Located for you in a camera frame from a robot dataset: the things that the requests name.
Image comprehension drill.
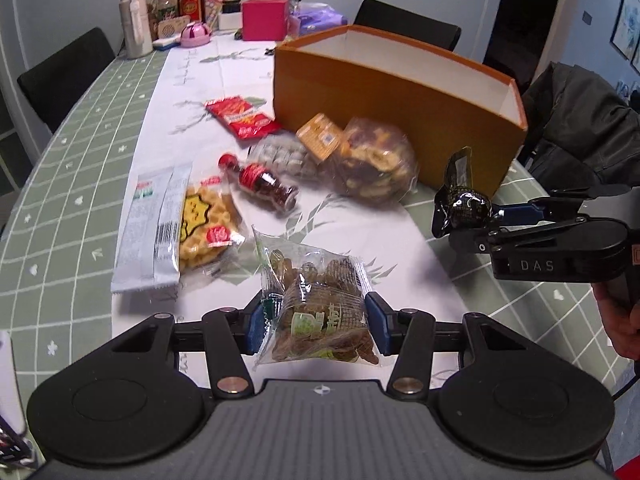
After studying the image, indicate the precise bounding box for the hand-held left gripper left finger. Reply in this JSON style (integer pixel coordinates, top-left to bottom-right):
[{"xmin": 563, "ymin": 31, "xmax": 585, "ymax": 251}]
[{"xmin": 107, "ymin": 300, "xmax": 274, "ymax": 401}]

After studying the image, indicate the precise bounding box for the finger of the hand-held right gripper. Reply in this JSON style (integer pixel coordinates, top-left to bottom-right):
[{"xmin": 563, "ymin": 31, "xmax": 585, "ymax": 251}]
[
  {"xmin": 449, "ymin": 214, "xmax": 590, "ymax": 257},
  {"xmin": 492, "ymin": 184, "xmax": 632, "ymax": 228}
]

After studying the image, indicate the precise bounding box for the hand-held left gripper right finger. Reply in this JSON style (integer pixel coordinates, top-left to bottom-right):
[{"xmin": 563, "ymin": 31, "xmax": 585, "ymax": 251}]
[{"xmin": 364, "ymin": 291, "xmax": 527, "ymax": 395}]

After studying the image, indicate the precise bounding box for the black candy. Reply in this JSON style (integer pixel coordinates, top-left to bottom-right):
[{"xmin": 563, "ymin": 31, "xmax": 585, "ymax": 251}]
[{"xmin": 431, "ymin": 146, "xmax": 496, "ymax": 238}]

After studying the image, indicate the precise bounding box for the clear green-label snack packet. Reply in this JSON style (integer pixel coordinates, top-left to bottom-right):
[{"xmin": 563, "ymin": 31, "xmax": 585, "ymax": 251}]
[{"xmin": 251, "ymin": 225, "xmax": 381, "ymax": 367}]

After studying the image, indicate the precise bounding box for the orange cardboard box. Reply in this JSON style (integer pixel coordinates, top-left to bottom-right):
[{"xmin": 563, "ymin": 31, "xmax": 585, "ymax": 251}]
[{"xmin": 272, "ymin": 24, "xmax": 528, "ymax": 200}]

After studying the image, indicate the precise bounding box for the clear packet of white candies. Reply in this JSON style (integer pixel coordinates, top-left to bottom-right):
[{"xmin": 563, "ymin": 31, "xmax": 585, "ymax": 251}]
[{"xmin": 245, "ymin": 137, "xmax": 321, "ymax": 181}]

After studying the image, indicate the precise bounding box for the person's right hand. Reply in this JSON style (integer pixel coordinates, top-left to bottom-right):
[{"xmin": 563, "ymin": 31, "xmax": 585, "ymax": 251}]
[{"xmin": 590, "ymin": 280, "xmax": 640, "ymax": 361}]

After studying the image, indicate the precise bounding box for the white printed table runner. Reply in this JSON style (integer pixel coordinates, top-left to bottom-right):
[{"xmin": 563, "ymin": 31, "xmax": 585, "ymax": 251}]
[{"xmin": 110, "ymin": 30, "xmax": 481, "ymax": 396}]

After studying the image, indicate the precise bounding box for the dark jacket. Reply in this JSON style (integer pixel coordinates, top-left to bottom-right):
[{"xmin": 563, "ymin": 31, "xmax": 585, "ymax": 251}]
[{"xmin": 520, "ymin": 61, "xmax": 640, "ymax": 196}]

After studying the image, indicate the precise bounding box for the yellow waffle packet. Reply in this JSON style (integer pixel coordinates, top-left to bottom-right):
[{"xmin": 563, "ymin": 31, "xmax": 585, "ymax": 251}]
[{"xmin": 172, "ymin": 175, "xmax": 248, "ymax": 281}]

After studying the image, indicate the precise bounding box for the clear bag of mixed nuts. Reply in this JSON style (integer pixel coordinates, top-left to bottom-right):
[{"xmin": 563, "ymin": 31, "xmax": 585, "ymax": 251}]
[{"xmin": 320, "ymin": 116, "xmax": 418, "ymax": 205}]

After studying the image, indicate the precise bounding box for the small red-capped bottle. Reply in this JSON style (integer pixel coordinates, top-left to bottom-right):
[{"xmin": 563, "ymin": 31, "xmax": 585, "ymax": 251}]
[{"xmin": 217, "ymin": 152, "xmax": 299, "ymax": 213}]

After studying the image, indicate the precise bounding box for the long white snack packet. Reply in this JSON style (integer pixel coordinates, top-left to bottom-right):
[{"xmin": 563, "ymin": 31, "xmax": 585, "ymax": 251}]
[{"xmin": 110, "ymin": 161, "xmax": 193, "ymax": 295}]

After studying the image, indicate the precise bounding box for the small orange snack packet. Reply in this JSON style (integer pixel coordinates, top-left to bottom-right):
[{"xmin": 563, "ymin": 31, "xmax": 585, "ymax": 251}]
[{"xmin": 295, "ymin": 112, "xmax": 345, "ymax": 162}]

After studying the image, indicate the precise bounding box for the red snack packet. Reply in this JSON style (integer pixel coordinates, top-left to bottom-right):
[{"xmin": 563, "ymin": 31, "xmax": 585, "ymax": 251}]
[{"xmin": 204, "ymin": 97, "xmax": 283, "ymax": 141}]

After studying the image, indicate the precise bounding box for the black chair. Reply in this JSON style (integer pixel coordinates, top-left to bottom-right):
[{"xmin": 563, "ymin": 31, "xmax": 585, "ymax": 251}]
[
  {"xmin": 352, "ymin": 0, "xmax": 462, "ymax": 53},
  {"xmin": 16, "ymin": 27, "xmax": 117, "ymax": 135}
]

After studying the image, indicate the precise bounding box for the green checked tablecloth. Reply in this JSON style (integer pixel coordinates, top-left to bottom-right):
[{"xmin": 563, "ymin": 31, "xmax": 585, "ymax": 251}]
[{"xmin": 0, "ymin": 35, "xmax": 640, "ymax": 480}]

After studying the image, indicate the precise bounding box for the purple tissue pack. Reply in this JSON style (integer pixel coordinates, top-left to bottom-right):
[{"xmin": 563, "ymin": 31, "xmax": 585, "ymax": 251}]
[{"xmin": 287, "ymin": 2, "xmax": 348, "ymax": 38}]

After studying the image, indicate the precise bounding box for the pink round container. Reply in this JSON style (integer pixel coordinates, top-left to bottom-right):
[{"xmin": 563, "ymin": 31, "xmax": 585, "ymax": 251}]
[{"xmin": 179, "ymin": 22, "xmax": 213, "ymax": 49}]

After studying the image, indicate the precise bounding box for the pink box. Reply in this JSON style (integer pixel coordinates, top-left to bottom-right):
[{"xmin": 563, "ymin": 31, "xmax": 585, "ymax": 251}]
[{"xmin": 241, "ymin": 0, "xmax": 291, "ymax": 42}]

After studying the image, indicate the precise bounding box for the white box with black top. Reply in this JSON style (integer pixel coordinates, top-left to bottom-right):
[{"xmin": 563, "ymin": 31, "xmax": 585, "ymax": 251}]
[{"xmin": 218, "ymin": 0, "xmax": 244, "ymax": 31}]

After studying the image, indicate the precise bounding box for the small wooden radio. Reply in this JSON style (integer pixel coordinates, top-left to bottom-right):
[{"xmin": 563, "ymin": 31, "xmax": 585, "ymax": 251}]
[{"xmin": 155, "ymin": 16, "xmax": 191, "ymax": 41}]

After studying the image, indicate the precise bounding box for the white water bottle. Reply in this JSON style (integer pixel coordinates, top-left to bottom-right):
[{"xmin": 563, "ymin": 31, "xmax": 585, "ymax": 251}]
[{"xmin": 118, "ymin": 0, "xmax": 154, "ymax": 59}]

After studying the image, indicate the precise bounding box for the clear plastic bottle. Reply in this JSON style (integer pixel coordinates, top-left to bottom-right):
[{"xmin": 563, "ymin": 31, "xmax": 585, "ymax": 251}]
[{"xmin": 150, "ymin": 0, "xmax": 180, "ymax": 41}]

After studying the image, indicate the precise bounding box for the framed wall picture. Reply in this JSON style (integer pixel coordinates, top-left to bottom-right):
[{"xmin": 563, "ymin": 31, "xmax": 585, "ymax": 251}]
[{"xmin": 610, "ymin": 0, "xmax": 640, "ymax": 61}]

